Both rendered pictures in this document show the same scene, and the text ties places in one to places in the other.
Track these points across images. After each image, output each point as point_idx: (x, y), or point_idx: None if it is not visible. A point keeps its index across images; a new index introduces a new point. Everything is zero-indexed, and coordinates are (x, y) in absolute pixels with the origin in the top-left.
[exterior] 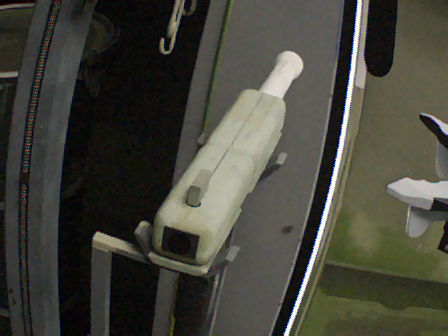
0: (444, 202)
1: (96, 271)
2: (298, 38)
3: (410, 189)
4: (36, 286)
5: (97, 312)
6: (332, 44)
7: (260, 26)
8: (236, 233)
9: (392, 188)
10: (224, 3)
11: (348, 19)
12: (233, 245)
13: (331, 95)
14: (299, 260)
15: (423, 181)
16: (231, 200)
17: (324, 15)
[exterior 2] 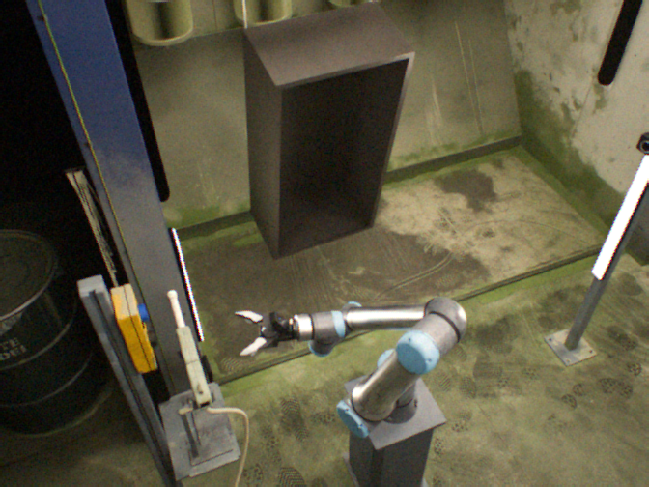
0: (261, 347)
1: (183, 418)
2: (163, 272)
3: (247, 351)
4: (155, 425)
5: (186, 426)
6: (175, 268)
7: (149, 276)
8: (170, 322)
9: (241, 354)
10: (133, 275)
11: (177, 256)
12: (170, 325)
13: (181, 280)
14: (192, 317)
15: (250, 345)
16: (206, 383)
17: (169, 261)
